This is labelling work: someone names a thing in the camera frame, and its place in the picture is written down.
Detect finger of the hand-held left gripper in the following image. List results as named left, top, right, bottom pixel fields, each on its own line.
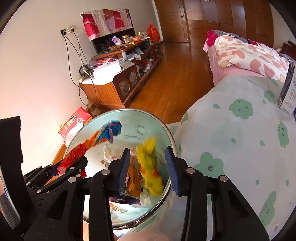
left=23, top=163, right=62, bottom=187
left=35, top=156, right=89, bottom=195

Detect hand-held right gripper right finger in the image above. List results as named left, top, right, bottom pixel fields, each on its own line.
left=165, top=146, right=270, bottom=241

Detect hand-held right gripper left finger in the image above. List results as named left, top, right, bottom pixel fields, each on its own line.
left=23, top=148, right=131, bottom=241

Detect orange snack packet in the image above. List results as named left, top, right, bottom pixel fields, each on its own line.
left=127, top=165, right=142, bottom=198

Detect yellow wrapper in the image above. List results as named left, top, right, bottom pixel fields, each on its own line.
left=135, top=137, right=166, bottom=196

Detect orange and blue wrapper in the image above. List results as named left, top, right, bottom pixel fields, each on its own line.
left=82, top=120, right=122, bottom=154

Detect mint green metal bin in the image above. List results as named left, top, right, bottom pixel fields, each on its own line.
left=65, top=108, right=178, bottom=230

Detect red cardboard box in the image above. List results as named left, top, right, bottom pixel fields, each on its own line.
left=58, top=107, right=92, bottom=142

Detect light wooden side cabinet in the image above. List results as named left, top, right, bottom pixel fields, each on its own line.
left=79, top=77, right=122, bottom=109

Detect dark wooden television cabinet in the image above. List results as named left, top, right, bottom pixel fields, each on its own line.
left=89, top=40, right=163, bottom=106

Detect white box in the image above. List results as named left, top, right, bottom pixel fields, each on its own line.
left=89, top=61, right=136, bottom=80

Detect dark wooden bed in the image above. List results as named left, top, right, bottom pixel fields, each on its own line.
left=203, top=30, right=296, bottom=86

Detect black television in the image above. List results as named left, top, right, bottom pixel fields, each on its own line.
left=91, top=8, right=136, bottom=54

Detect heart print duvet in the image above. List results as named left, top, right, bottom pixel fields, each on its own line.
left=214, top=35, right=290, bottom=81

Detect orange plastic bag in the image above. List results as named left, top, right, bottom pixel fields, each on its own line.
left=146, top=24, right=161, bottom=43

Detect tall white milk carton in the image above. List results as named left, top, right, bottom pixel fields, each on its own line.
left=277, top=59, right=296, bottom=116

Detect red and white cloth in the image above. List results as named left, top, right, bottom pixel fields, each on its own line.
left=80, top=8, right=133, bottom=41

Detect wooden door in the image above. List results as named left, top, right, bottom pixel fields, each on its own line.
left=159, top=0, right=192, bottom=43

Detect wooden wardrobe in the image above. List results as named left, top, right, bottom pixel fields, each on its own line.
left=154, top=0, right=274, bottom=48

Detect hanging cables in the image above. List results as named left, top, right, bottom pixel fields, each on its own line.
left=62, top=30, right=97, bottom=107

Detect wall socket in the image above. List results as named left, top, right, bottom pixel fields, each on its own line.
left=60, top=25, right=76, bottom=35

